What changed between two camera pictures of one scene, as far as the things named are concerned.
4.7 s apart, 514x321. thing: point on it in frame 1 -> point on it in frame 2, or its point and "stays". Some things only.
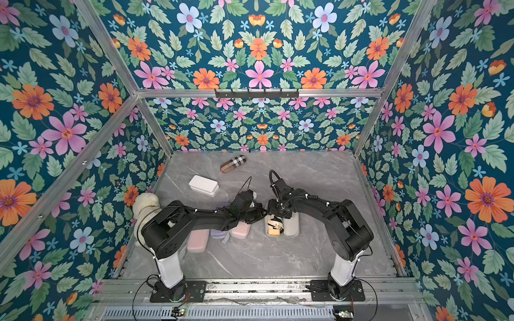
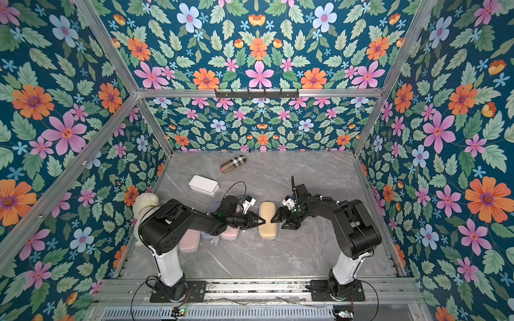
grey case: (218, 234) -> (214, 239)
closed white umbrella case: (205, 185) stays
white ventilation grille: (299, 313) stays
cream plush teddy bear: (144, 205) stays
